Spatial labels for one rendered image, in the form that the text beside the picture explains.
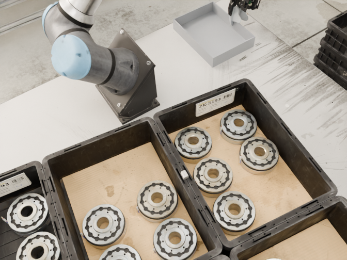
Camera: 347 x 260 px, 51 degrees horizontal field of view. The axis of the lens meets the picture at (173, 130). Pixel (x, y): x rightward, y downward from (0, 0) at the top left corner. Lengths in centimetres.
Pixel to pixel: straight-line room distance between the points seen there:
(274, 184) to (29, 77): 189
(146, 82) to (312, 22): 184
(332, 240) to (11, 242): 77
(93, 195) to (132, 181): 11
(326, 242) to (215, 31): 93
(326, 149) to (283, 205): 34
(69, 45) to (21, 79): 151
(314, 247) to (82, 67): 75
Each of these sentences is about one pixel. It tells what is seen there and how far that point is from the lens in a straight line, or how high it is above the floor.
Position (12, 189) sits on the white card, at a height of 87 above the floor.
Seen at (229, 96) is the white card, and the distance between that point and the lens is 106.
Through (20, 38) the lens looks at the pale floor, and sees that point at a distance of 284.
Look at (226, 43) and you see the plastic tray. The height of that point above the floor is 70.
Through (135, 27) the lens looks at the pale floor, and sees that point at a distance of 269.
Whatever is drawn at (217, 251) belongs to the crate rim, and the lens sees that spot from 81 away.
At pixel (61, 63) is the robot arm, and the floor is 98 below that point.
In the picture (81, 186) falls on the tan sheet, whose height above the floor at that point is 83.
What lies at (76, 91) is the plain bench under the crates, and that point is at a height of 70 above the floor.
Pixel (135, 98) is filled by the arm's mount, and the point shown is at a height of 79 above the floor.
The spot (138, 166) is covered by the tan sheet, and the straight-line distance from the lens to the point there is 101.
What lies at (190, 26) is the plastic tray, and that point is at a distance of 157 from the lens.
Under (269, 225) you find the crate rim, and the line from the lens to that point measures 84.
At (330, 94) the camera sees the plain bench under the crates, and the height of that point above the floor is 70.
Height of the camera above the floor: 170
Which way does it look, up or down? 55 degrees down
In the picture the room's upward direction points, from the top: 4 degrees counter-clockwise
